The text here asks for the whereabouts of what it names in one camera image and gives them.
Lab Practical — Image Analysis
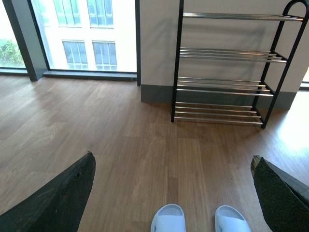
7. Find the light blue slipper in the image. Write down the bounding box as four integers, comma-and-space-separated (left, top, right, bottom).
151, 204, 186, 232
215, 205, 251, 232

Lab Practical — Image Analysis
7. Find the dark window frame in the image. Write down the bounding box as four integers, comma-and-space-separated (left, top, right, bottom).
2, 0, 141, 84

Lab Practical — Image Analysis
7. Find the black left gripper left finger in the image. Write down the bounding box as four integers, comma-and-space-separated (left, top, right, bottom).
0, 152, 96, 232

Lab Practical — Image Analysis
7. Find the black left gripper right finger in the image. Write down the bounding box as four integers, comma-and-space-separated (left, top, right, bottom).
251, 155, 309, 232

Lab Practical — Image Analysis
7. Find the black metal shoe rack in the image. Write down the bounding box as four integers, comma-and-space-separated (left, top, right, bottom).
171, 0, 309, 128

